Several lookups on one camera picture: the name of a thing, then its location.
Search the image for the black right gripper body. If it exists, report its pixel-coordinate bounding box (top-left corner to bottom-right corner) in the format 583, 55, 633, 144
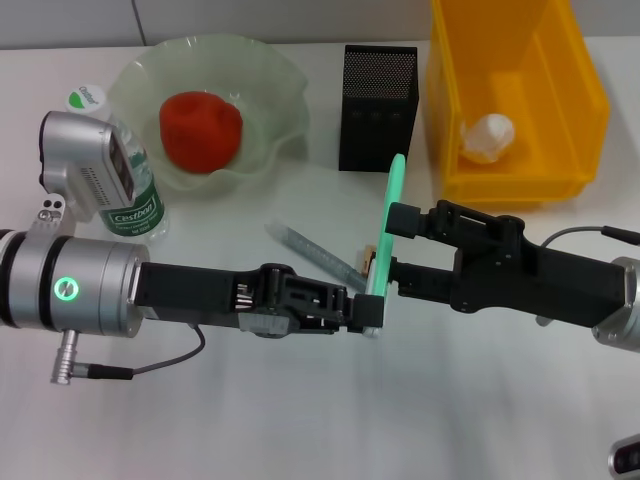
448, 217, 630, 330

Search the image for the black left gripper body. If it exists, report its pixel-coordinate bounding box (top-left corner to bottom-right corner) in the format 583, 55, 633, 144
134, 260, 302, 336

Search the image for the green utility knife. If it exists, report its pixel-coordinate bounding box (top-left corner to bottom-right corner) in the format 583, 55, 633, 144
364, 153, 407, 340

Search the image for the clear green-label water bottle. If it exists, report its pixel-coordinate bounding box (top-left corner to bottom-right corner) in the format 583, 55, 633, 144
64, 82, 171, 245

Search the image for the white paper ball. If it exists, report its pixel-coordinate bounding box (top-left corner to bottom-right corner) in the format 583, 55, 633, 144
458, 113, 516, 164

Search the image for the red tomato-like ball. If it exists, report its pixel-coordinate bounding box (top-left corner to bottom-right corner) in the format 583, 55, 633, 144
158, 90, 245, 175

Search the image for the grey marker pen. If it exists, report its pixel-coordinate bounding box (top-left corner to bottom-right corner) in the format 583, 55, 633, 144
264, 222, 369, 292

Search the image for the black mesh pen holder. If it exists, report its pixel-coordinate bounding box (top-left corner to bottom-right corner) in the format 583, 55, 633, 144
337, 44, 419, 173

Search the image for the green wavy glass fruit plate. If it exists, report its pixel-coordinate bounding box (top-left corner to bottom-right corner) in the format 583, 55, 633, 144
108, 33, 310, 201

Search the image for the yellow plastic bin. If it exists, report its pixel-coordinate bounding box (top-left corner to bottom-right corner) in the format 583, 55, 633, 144
424, 0, 612, 211

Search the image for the right arm connector cable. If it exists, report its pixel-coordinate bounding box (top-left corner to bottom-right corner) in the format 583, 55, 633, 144
541, 225, 640, 251

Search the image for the arm connector cable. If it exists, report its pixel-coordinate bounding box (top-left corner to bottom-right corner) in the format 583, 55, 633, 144
49, 324, 206, 386
541, 225, 640, 251

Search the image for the left arm connector cable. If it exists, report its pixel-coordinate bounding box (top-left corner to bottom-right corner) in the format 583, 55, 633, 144
49, 324, 206, 386

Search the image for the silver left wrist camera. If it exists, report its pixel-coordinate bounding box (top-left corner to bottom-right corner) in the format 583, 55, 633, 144
38, 110, 139, 221

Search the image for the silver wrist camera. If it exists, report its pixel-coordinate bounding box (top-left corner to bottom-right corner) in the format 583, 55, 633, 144
607, 434, 640, 476
38, 110, 139, 221

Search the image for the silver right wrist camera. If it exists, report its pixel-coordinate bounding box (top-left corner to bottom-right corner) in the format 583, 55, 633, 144
607, 434, 640, 476

